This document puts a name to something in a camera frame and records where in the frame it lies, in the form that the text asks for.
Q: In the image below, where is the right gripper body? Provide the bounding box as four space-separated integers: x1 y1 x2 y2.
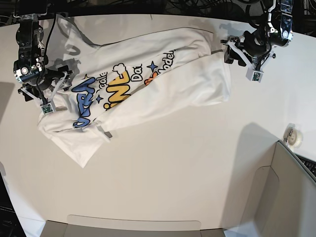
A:
17 65 74 106

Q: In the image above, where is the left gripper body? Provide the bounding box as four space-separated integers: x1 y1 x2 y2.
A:
221 36 276 74

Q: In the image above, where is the white printed t-shirt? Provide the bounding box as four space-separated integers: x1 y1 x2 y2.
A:
38 16 231 167

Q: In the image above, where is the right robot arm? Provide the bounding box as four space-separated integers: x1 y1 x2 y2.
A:
13 0 73 115

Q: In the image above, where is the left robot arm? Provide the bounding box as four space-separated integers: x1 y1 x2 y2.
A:
221 0 294 73

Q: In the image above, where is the clear tape roll dispenser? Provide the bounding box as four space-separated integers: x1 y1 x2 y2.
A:
283 123 303 150

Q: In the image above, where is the black keyboard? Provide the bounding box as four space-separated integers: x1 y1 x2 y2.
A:
295 154 316 176

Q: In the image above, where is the grey cardboard box bottom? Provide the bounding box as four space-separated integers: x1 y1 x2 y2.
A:
41 215 225 237

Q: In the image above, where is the grey cardboard box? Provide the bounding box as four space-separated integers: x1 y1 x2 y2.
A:
41 215 225 237
253 142 316 237

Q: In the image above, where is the grey cardboard box right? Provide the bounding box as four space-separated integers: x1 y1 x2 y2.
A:
253 142 316 237

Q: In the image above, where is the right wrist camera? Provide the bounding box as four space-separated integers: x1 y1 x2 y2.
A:
40 103 55 115

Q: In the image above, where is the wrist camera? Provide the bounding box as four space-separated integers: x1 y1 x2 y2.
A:
246 68 264 82
40 103 55 115

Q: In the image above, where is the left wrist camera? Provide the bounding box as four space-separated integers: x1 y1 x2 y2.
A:
246 68 264 82

